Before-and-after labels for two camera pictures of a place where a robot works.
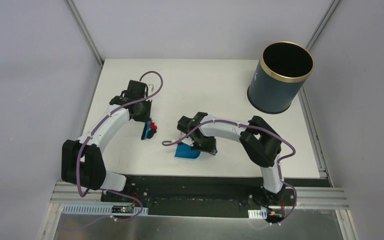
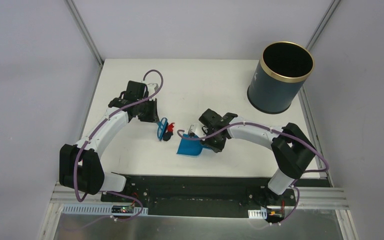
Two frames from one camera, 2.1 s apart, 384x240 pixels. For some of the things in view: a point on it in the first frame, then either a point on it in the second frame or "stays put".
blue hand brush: (148, 132) to (162, 127)
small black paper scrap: (151, 133) to (167, 135)
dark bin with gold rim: (282, 68) stays put
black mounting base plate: (201, 196) stays put
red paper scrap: (153, 125) to (170, 127)
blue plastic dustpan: (184, 150) stays put
